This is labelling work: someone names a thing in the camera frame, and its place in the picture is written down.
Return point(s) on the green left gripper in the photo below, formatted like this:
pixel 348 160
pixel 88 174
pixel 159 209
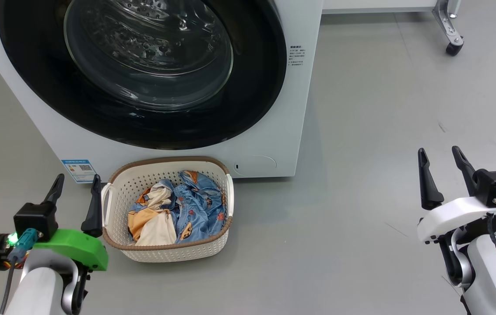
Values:
pixel 81 249

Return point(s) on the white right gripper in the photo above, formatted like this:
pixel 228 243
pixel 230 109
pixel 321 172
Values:
pixel 453 214

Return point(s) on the cream and orange garment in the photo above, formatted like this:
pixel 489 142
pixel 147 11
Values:
pixel 156 227

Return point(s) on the blue cartoon print garment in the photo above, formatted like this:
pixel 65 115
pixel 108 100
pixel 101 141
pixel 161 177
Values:
pixel 199 205

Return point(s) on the round black glass washer door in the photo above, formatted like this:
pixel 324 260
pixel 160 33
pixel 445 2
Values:
pixel 33 65

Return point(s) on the cream perforated laundry basket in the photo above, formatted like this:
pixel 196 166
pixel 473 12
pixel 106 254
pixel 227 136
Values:
pixel 121 188

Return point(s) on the white front-load washing machine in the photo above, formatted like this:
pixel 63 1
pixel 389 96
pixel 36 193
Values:
pixel 274 144

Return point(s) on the blue energy label sticker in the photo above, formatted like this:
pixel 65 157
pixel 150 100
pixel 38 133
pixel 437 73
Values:
pixel 79 170

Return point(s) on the metal partition leg with caster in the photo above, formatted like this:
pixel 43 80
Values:
pixel 447 24

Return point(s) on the round drain filter cover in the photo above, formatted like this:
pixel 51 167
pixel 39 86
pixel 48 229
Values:
pixel 256 165

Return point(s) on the white rolling partition board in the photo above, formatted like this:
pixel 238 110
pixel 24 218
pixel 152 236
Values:
pixel 374 4

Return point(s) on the small printed text label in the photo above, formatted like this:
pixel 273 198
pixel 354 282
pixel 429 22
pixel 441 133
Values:
pixel 296 54

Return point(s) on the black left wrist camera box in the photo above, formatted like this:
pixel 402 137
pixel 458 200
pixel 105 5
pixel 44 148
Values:
pixel 35 218

